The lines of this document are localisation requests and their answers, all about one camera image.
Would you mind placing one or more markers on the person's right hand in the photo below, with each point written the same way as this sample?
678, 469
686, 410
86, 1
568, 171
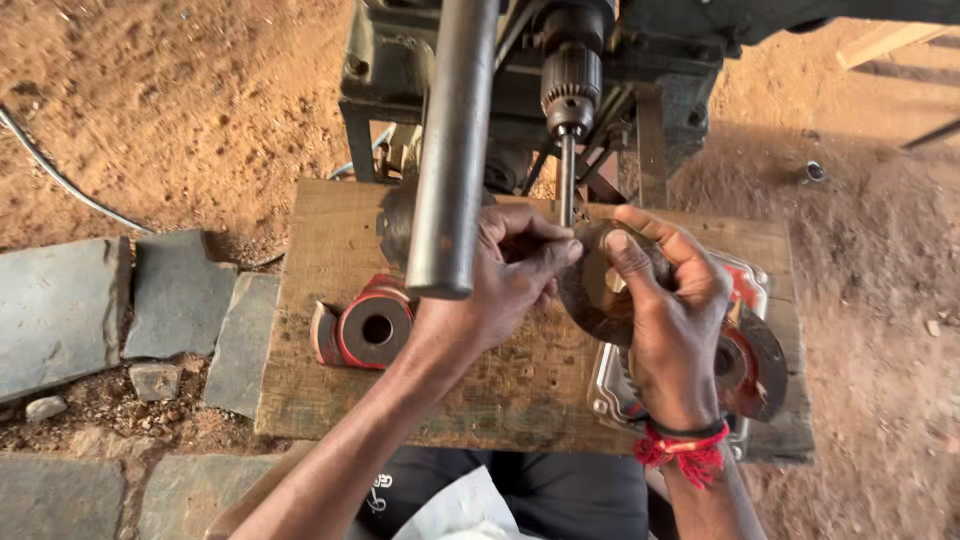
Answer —
679, 337

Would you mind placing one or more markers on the person's left hand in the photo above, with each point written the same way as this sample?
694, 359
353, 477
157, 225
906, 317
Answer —
499, 300

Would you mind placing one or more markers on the dark round metal disc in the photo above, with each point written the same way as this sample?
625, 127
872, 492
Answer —
592, 307

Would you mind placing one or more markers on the dark gear with red hub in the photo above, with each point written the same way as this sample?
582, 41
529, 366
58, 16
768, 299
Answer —
757, 367

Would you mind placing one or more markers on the red thread wristband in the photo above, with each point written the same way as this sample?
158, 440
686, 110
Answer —
682, 448

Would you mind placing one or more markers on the dark round metal part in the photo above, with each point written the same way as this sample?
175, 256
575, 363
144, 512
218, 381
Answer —
394, 225

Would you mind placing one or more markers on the red metal pulley hub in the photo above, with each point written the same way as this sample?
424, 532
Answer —
371, 330

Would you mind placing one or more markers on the steel drill bit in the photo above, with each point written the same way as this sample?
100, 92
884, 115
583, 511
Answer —
567, 180

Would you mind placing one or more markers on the grey steel lever bar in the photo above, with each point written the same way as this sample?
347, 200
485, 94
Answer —
454, 150

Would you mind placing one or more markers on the worn wooden work board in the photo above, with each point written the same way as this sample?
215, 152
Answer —
337, 390

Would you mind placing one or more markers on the person's black shorts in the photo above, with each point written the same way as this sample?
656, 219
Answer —
577, 495

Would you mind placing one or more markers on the white cloth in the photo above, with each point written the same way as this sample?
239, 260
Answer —
465, 510

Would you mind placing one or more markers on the steel drill chuck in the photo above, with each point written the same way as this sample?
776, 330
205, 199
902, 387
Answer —
571, 82

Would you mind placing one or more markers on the narrow grey stone slab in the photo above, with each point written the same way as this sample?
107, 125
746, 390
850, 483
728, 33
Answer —
244, 345

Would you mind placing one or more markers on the dark drill press machine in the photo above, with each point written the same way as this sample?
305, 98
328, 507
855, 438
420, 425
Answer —
675, 67

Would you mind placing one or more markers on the medium grey stone slab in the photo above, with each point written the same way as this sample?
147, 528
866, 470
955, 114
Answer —
176, 300

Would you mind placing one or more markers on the thin dark metal rod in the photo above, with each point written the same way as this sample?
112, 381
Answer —
934, 133

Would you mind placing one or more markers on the small grey stone block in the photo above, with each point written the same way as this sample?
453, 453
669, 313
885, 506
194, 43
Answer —
155, 381

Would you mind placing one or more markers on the flat grey paving stone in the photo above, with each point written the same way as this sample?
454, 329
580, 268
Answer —
195, 495
56, 499

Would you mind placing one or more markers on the pale wooden plank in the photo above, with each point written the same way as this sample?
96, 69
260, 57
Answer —
889, 43

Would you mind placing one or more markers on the large grey stone slab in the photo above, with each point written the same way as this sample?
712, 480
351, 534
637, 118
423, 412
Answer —
60, 315

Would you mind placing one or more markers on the small pale pebble stone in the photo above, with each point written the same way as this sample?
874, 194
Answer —
45, 408

